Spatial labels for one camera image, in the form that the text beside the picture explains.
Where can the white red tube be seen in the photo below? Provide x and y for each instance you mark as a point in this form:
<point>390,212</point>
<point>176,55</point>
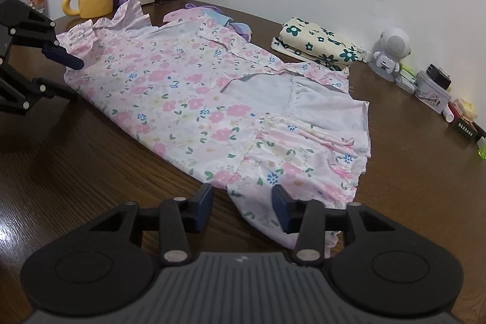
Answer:
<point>448,115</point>

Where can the pink blue purple garment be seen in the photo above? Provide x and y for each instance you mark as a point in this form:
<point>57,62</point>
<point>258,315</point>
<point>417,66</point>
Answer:
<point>237,27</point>

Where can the folded cream floral garment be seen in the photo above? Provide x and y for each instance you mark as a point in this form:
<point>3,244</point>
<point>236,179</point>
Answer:
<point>319,39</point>

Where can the white small packet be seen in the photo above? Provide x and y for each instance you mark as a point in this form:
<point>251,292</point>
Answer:
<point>404,85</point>

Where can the grey printed tin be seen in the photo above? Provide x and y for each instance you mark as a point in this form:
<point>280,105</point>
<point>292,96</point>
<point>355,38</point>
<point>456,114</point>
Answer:
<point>431,96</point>

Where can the white robot speaker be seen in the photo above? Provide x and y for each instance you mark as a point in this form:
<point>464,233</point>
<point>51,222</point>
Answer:
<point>393,43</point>

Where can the green small packet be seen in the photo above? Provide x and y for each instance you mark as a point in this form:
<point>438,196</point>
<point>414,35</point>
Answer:
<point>407,71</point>

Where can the folded white floral garment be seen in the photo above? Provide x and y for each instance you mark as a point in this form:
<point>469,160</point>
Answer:
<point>303,56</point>

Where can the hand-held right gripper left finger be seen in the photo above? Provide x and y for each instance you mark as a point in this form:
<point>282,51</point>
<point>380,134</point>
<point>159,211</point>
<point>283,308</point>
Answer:
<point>204,208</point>

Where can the black labelled box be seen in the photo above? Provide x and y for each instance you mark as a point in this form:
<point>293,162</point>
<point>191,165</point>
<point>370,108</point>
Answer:
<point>465,128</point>

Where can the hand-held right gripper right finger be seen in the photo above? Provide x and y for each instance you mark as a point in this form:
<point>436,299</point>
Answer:
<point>281,210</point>

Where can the pink floral dress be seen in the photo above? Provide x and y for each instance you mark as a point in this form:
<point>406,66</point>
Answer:
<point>182,92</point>

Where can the yellow mug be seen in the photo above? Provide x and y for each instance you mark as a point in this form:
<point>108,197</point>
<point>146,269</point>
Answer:
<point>95,1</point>

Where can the black charger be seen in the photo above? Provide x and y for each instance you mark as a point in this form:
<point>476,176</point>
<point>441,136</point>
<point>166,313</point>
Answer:
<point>439,77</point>

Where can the yellow cream jar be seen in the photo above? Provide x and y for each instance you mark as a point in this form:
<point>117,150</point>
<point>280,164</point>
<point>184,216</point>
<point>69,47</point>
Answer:
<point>466,108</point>

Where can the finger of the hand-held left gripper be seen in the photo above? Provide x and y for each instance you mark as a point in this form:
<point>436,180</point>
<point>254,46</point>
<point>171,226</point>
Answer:
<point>22,96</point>
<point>62,56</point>

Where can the green spray bottle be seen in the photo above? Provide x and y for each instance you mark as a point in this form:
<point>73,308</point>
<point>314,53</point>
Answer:
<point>482,151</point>

